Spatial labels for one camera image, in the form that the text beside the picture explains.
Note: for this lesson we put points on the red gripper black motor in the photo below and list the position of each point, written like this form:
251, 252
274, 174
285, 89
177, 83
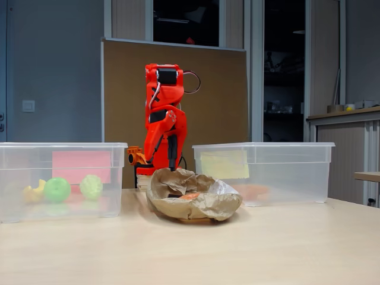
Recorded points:
160, 128

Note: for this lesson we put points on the light green toy lettuce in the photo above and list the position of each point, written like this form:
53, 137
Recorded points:
91, 186

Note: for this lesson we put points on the orange toy waffle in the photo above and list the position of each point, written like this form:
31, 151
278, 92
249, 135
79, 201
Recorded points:
258, 188

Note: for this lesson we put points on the green toy apple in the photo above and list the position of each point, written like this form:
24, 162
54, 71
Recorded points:
58, 190

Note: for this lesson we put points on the yellow toy banana bunch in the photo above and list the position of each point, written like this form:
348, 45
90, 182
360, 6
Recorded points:
32, 193

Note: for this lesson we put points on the red robot arm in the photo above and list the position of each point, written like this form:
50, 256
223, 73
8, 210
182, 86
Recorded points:
166, 95

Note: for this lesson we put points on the yellow sticky note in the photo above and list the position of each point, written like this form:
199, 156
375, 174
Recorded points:
225, 164

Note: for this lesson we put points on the pink sticky note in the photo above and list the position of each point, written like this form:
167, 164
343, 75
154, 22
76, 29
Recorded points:
80, 163

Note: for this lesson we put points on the clear plastic bin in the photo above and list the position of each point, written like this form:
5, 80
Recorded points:
297, 178
12, 160

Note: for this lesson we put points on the orange table clamp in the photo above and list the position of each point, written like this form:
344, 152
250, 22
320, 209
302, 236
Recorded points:
135, 155

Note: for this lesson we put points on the wooden block stack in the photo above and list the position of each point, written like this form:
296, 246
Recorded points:
144, 181

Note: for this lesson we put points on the brown cork board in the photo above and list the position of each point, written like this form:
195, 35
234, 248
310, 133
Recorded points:
124, 89

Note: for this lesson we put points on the brown toy donut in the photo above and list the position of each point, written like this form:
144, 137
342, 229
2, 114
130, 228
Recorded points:
190, 196

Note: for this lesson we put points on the crumpled brown paper bag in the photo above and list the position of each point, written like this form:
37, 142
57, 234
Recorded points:
207, 207

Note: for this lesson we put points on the small red object behind window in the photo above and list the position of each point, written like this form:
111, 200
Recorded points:
190, 41

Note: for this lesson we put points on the brown tape roll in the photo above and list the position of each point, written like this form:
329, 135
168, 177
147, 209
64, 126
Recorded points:
335, 108

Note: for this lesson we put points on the grey roller shutter cabinet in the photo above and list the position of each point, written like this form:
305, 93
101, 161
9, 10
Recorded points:
341, 154

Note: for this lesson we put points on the thin leaning rod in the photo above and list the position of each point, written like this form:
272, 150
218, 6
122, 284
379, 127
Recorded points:
336, 86

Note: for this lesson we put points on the white and yellow cup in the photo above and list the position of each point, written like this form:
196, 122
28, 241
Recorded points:
349, 107

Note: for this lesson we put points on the beige side table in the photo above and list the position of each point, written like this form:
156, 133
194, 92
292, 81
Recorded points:
368, 176

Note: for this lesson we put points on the white light switch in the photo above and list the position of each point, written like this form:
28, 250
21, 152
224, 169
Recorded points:
28, 106

